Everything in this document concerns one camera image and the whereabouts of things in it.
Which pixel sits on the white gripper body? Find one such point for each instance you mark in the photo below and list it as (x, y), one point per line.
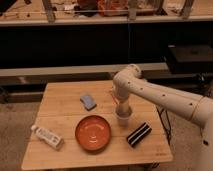
(123, 109)

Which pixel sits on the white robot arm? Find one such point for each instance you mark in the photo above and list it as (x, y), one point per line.
(193, 107)

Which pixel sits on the orange marker pen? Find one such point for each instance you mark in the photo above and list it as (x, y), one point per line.
(113, 96)

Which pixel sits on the black white striped block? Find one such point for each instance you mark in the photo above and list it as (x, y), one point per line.
(137, 135)

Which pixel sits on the blue sponge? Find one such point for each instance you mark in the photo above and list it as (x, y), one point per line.
(88, 102)

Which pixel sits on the orange bowl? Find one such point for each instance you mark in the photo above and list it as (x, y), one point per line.
(93, 133)

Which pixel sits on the wooden table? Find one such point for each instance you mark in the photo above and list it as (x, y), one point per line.
(61, 110)

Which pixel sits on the white plastic bottle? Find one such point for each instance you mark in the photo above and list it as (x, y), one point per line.
(47, 136)

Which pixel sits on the black box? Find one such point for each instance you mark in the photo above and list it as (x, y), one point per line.
(190, 59)

